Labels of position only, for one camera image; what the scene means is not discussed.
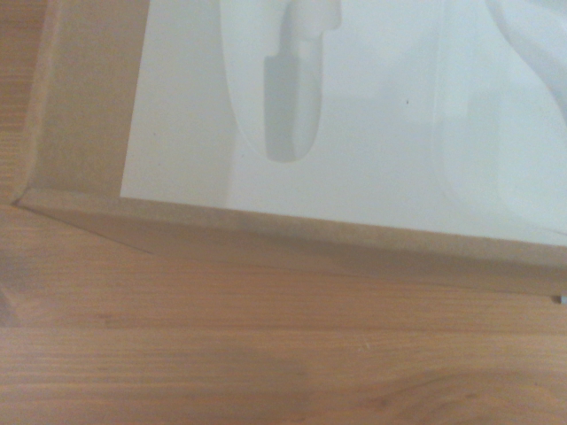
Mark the white moulded foam insert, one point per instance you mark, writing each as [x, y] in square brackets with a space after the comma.
[376, 133]

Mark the brown cardboard box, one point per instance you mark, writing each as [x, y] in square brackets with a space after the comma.
[88, 110]

